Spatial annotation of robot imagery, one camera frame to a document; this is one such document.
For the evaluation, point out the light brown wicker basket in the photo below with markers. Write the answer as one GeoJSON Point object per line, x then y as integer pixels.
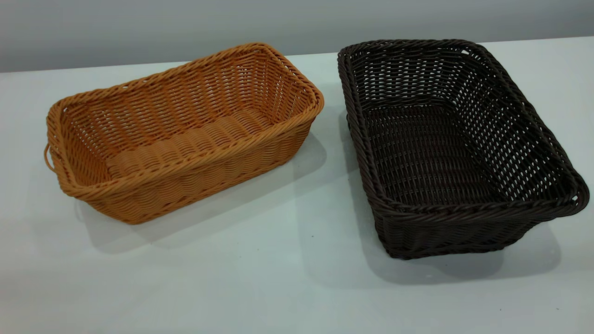
{"type": "Point", "coordinates": [195, 153]}

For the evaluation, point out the dark brown wicker basket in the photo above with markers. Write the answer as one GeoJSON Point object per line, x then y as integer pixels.
{"type": "Point", "coordinates": [431, 153]}

